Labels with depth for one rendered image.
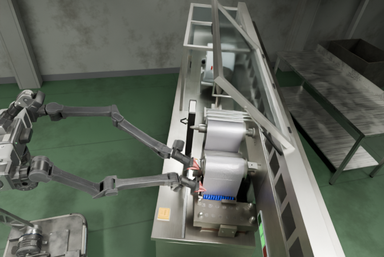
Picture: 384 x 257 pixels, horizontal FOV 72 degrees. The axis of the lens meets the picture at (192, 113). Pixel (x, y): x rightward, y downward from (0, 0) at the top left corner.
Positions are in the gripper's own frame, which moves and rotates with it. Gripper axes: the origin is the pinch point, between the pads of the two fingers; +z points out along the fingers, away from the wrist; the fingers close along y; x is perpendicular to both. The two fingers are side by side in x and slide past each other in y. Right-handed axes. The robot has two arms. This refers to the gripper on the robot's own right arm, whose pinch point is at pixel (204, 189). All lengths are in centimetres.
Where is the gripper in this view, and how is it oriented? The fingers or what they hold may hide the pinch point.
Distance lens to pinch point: 180.0
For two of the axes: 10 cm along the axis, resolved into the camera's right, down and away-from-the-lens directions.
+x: 5.4, -6.3, -5.5
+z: 8.4, 4.5, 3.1
